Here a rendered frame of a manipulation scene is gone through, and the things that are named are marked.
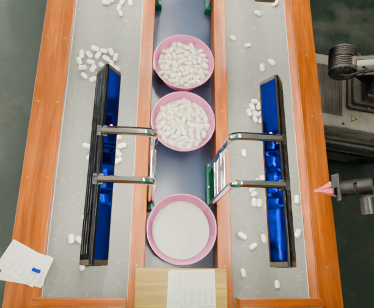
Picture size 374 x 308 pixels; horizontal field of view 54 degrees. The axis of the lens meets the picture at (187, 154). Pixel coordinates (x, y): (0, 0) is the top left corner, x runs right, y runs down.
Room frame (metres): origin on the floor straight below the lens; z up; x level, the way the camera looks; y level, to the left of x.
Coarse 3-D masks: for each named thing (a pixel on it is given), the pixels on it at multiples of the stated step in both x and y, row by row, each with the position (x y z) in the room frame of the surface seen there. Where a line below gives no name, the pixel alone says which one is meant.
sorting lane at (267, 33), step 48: (240, 0) 1.31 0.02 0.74; (240, 48) 1.05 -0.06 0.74; (240, 96) 0.82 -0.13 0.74; (288, 96) 0.91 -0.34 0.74; (240, 144) 0.61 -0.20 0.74; (288, 144) 0.68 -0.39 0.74; (240, 192) 0.41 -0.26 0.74; (240, 240) 0.23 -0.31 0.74; (240, 288) 0.06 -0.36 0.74; (288, 288) 0.12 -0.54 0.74
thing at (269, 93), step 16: (272, 80) 0.71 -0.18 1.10; (272, 96) 0.66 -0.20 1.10; (272, 112) 0.60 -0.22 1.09; (272, 128) 0.55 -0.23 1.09; (272, 144) 0.50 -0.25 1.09; (272, 160) 0.45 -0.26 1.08; (272, 176) 0.40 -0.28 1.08; (288, 176) 0.42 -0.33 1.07; (272, 192) 0.35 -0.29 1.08; (288, 192) 0.36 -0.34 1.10; (272, 208) 0.30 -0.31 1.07; (288, 208) 0.31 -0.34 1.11; (272, 224) 0.26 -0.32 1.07; (288, 224) 0.26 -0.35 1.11; (272, 240) 0.21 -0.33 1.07; (288, 240) 0.22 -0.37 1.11; (272, 256) 0.17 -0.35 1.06; (288, 256) 0.17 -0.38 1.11
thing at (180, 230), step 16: (176, 208) 0.26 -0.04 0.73; (192, 208) 0.28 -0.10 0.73; (160, 224) 0.18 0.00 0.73; (176, 224) 0.20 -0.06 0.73; (192, 224) 0.22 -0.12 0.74; (208, 224) 0.25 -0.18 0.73; (160, 240) 0.12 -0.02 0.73; (176, 240) 0.15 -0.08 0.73; (192, 240) 0.17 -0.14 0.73; (176, 256) 0.09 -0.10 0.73; (192, 256) 0.11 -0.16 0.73
